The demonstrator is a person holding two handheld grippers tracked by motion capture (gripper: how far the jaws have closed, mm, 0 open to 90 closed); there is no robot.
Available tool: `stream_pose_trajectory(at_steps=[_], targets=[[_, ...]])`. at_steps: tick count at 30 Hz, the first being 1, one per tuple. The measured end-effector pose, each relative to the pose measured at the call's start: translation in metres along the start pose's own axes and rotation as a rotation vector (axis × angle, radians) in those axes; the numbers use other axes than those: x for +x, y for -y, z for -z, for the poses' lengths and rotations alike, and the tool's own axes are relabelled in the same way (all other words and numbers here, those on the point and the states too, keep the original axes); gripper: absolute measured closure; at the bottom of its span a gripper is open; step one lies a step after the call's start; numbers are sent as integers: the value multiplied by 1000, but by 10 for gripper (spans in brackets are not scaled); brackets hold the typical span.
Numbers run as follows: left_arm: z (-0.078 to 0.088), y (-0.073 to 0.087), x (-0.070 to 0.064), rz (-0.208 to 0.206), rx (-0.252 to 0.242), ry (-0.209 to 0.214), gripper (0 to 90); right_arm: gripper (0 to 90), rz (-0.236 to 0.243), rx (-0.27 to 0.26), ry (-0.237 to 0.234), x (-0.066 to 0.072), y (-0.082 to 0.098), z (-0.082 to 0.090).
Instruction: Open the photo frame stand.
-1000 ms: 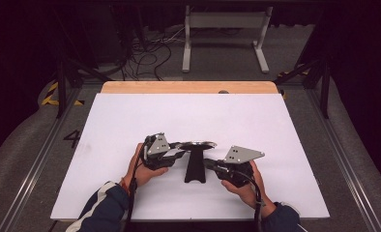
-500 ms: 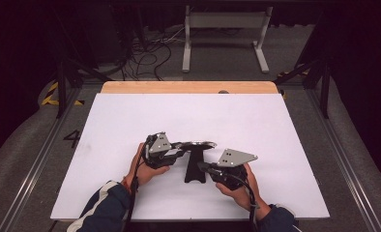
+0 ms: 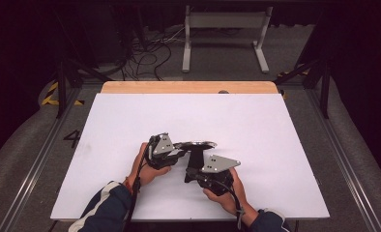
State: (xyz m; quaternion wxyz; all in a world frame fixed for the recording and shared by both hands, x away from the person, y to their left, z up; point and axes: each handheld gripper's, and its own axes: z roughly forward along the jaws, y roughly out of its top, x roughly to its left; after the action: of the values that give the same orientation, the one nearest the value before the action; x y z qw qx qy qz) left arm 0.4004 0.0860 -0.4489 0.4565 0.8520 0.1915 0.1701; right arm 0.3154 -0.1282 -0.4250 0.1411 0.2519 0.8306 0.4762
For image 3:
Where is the red wrist band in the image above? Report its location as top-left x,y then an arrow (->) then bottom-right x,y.
124,176 -> 134,195

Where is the white metal desk frame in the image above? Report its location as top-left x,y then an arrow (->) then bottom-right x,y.
182,4 -> 275,74

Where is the wooden table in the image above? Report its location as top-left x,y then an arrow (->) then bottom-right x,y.
100,80 -> 279,95

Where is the white board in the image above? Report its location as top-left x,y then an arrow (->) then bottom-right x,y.
49,93 -> 331,222

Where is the person's right hand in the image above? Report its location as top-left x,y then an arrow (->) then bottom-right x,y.
202,167 -> 259,226

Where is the black metal stand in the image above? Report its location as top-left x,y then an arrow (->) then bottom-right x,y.
54,57 -> 114,120
274,57 -> 332,120

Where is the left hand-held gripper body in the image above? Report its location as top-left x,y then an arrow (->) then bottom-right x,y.
144,132 -> 187,171

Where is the aluminium rail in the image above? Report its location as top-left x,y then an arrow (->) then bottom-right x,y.
308,88 -> 381,232
0,85 -> 83,232

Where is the left hand-held gripper cable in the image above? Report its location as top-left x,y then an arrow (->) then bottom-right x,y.
123,136 -> 155,232

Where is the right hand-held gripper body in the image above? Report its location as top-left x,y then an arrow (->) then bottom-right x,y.
195,154 -> 242,197

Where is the yellow black floor tape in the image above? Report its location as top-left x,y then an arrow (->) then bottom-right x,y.
41,81 -> 85,106

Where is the bundle of black cables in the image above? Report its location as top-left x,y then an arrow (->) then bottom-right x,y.
114,25 -> 187,81

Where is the hand-held gripper cable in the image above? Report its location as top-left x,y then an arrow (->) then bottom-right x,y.
123,136 -> 155,232
211,179 -> 247,231

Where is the oval silver photo frame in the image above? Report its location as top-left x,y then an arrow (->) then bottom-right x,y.
173,140 -> 219,172

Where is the person's left hand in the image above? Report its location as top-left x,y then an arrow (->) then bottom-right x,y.
127,142 -> 172,191

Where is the right hand-held gripper cable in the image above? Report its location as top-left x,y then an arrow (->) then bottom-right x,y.
211,179 -> 247,231

